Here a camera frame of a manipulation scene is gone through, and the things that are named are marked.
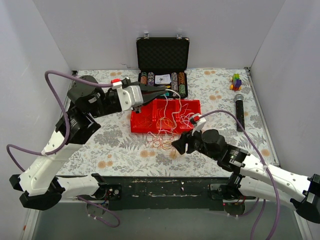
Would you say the white card deck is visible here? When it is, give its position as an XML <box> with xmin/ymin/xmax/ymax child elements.
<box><xmin>154</xmin><ymin>74</ymin><xmax>172</xmax><ymax>85</ymax></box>

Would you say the purple cable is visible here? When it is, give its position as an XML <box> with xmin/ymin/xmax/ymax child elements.
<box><xmin>199</xmin><ymin>109</ymin><xmax>281</xmax><ymax>240</ymax></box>
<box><xmin>6</xmin><ymin>70</ymin><xmax>121</xmax><ymax>228</ymax></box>

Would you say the black handheld microphone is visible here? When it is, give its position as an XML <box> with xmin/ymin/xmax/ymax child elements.
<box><xmin>234</xmin><ymin>94</ymin><xmax>245</xmax><ymax>132</ymax></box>

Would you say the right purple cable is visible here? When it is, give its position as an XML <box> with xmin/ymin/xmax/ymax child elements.
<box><xmin>199</xmin><ymin>109</ymin><xmax>281</xmax><ymax>240</ymax></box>

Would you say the black poker chip case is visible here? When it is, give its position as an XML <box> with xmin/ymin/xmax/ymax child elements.
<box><xmin>136</xmin><ymin>33</ymin><xmax>190</xmax><ymax>99</ymax></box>

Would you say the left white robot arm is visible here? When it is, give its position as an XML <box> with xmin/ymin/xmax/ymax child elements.
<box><xmin>9</xmin><ymin>75</ymin><xmax>167</xmax><ymax>211</ymax></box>

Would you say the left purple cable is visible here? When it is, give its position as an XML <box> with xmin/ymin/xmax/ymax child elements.
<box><xmin>6</xmin><ymin>70</ymin><xmax>121</xmax><ymax>228</ymax></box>

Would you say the colourful toy block figure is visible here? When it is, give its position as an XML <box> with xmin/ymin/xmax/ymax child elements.
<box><xmin>229</xmin><ymin>73</ymin><xmax>242</xmax><ymax>91</ymax></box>

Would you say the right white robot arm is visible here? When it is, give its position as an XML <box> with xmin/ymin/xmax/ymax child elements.
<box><xmin>171</xmin><ymin>129</ymin><xmax>320</xmax><ymax>224</ymax></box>

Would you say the floral patterned table mat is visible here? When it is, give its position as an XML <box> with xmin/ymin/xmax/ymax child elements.
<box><xmin>59</xmin><ymin>68</ymin><xmax>279</xmax><ymax>177</ymax></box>

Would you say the aluminium front rail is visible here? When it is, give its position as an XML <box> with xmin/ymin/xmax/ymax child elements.
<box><xmin>21</xmin><ymin>181</ymin><xmax>313</xmax><ymax>240</ymax></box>

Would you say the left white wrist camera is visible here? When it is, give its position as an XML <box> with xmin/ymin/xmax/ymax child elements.
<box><xmin>116</xmin><ymin>85</ymin><xmax>144</xmax><ymax>112</ymax></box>

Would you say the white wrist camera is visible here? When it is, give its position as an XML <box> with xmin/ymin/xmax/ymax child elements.
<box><xmin>116</xmin><ymin>85</ymin><xmax>144</xmax><ymax>112</ymax></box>
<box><xmin>189</xmin><ymin>113</ymin><xmax>207</xmax><ymax>136</ymax></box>

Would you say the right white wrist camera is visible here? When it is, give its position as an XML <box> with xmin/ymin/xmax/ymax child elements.
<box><xmin>189</xmin><ymin>113</ymin><xmax>207</xmax><ymax>136</ymax></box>

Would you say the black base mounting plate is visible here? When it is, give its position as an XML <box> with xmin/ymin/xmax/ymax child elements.
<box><xmin>77</xmin><ymin>175</ymin><xmax>248</xmax><ymax>212</ymax></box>

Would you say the red plastic compartment tray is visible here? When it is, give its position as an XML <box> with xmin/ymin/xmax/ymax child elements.
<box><xmin>130</xmin><ymin>99</ymin><xmax>201</xmax><ymax>134</ymax></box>

